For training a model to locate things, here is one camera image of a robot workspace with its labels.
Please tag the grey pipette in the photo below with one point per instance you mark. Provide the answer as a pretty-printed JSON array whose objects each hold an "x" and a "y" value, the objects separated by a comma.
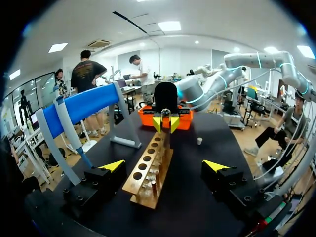
[{"x": 71, "y": 133}]

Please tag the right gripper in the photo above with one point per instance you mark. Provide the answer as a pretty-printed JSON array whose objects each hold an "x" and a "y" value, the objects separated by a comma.
[{"x": 165, "y": 95}]

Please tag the pipette stand with blue panel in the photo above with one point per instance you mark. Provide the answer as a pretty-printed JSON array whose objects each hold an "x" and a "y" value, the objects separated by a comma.
[{"x": 84, "y": 105}]

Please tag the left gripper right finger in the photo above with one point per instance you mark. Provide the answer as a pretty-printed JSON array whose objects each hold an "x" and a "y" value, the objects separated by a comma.
[{"x": 229, "y": 184}]

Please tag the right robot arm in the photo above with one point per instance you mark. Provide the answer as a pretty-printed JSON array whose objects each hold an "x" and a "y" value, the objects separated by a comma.
[{"x": 249, "y": 60}]

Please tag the glass test tube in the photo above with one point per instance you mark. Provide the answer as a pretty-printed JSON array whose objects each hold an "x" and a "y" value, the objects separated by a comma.
[{"x": 168, "y": 133}]

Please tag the orange plastic bin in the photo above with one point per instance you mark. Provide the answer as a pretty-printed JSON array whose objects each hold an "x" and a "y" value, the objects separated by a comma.
[{"x": 146, "y": 121}]

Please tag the wooden test tube rack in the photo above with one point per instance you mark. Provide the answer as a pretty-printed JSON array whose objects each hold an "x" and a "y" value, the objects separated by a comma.
[{"x": 145, "y": 170}]

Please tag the person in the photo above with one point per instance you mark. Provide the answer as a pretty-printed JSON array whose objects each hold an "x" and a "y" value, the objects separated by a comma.
[
  {"x": 61, "y": 85},
  {"x": 145, "y": 74},
  {"x": 86, "y": 74},
  {"x": 292, "y": 121}
]

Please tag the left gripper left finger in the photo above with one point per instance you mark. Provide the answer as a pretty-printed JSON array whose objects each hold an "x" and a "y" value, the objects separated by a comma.
[{"x": 98, "y": 181}]

